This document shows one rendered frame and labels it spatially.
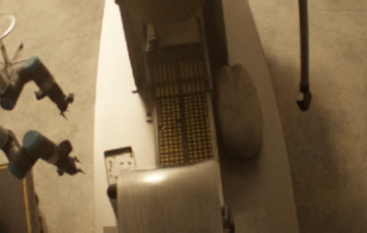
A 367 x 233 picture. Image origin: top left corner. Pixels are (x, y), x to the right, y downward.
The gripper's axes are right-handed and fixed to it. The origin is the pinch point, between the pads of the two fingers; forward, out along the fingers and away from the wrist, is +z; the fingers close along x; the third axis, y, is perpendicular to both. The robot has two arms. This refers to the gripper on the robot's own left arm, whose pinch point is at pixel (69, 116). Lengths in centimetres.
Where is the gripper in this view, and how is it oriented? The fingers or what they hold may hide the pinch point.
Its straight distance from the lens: 269.9
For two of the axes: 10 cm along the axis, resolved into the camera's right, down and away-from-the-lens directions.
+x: -0.3, -6.5, 7.6
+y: 8.6, -4.0, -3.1
